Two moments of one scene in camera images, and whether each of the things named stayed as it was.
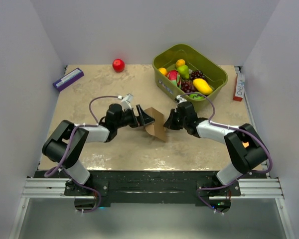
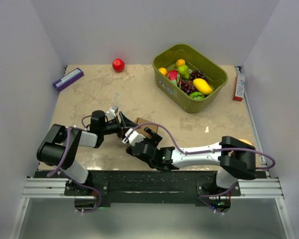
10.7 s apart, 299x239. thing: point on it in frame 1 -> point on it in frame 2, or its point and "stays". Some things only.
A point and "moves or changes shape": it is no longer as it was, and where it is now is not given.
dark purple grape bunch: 197,74 stays
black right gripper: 169,123 -> 155,138
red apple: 118,64 stays
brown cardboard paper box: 156,128 moves or changes shape
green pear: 183,70 stays
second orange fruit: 180,62 stays
